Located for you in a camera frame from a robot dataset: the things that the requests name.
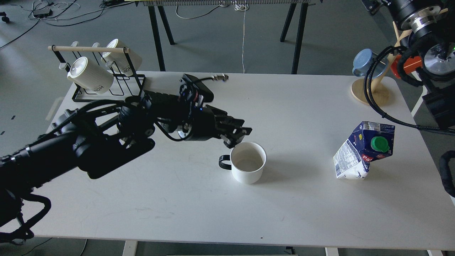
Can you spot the rear white ribbed mug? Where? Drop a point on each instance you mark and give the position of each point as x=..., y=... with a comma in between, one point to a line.
x=121, y=64

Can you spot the white enamel mug black handle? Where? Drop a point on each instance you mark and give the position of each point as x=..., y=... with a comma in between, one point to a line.
x=246, y=161

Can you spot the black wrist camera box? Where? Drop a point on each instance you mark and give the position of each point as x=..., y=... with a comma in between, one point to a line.
x=193, y=89

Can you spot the blue white milk carton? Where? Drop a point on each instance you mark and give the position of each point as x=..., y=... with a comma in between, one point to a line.
x=368, y=142

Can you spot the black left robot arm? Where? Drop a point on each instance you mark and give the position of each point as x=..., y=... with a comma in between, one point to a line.
x=99, y=138

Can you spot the front white ribbed mug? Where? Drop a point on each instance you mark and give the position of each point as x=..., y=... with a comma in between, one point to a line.
x=90, y=76

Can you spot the black wire mug rack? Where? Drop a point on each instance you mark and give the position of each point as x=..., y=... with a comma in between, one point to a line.
x=123, y=85

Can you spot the white ribbed mug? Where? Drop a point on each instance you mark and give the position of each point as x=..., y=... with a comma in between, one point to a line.
x=121, y=64
x=90, y=76

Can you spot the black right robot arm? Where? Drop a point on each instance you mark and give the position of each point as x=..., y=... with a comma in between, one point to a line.
x=424, y=57

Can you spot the orange mug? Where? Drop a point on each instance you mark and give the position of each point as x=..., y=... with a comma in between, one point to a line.
x=409, y=66

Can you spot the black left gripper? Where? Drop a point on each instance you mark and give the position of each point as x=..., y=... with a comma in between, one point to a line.
x=211, y=122

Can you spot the white chair frame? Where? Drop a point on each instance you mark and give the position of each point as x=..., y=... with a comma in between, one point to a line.
x=419, y=102

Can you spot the blue metal mug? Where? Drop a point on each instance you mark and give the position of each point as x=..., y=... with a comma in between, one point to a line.
x=364, y=60

